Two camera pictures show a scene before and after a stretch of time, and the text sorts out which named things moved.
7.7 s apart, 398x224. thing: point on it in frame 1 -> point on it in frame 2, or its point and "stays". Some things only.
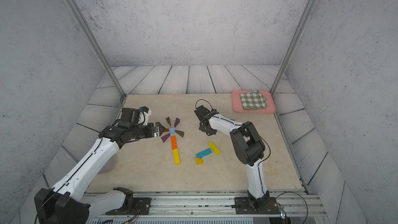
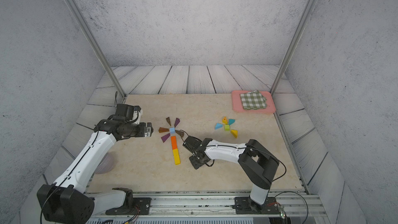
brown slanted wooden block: [180, 133] stays
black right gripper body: [201, 127] -> [195, 161]
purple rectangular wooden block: [165, 137] stays
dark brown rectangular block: [168, 120] stays
